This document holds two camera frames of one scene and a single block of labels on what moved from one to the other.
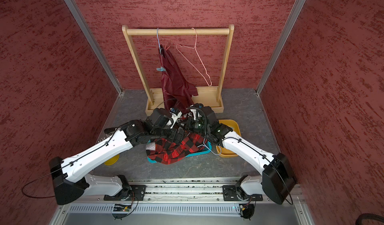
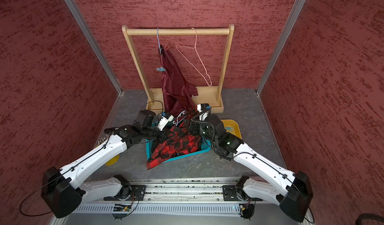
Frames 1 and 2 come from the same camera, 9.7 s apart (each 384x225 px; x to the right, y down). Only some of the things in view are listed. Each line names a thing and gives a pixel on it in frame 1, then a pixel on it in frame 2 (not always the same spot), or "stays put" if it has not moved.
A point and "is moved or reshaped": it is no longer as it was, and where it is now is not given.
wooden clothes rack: [209, 96] stays put
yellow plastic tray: [222, 152] stays put
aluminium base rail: [201, 198] stays put
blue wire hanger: [215, 154] to [177, 120]
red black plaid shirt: [163, 151] is moved or reshaped
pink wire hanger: [199, 56] stays put
